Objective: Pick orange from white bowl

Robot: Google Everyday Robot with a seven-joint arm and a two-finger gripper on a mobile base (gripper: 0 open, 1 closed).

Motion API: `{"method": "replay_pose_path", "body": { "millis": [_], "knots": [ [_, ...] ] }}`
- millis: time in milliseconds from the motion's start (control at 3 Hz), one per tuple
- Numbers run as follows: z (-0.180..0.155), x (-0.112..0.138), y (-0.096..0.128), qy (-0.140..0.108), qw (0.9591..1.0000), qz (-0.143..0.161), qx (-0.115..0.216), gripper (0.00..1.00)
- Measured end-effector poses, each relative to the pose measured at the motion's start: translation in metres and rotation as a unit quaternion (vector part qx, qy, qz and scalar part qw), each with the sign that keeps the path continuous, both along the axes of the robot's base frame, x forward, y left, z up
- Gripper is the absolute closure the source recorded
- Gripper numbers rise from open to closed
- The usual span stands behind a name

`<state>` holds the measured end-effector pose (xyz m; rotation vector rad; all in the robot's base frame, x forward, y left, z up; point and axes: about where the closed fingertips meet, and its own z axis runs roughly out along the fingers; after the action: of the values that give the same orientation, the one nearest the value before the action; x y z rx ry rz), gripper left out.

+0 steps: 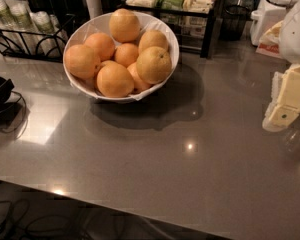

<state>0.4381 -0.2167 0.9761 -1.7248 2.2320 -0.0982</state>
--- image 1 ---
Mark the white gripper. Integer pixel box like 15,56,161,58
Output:
262,0,300,132

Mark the lower hidden orange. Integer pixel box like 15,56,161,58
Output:
127,63,151,94

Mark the centre small orange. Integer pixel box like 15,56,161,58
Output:
114,43,139,67

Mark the white bowl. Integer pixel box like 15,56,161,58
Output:
63,11,179,103

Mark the white red card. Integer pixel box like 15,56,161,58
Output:
256,21,282,58

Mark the white appliance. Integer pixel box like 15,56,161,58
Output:
250,0,298,46

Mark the green packet stack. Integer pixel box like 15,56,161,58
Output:
155,0,184,10

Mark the white cylinder container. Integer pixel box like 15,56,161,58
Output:
82,0,104,20

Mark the black wire basket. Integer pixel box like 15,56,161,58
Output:
219,5,250,41

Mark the black wire cup rack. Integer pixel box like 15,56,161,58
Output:
0,14,75,62

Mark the black device with cable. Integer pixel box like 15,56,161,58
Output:
0,76,27,135

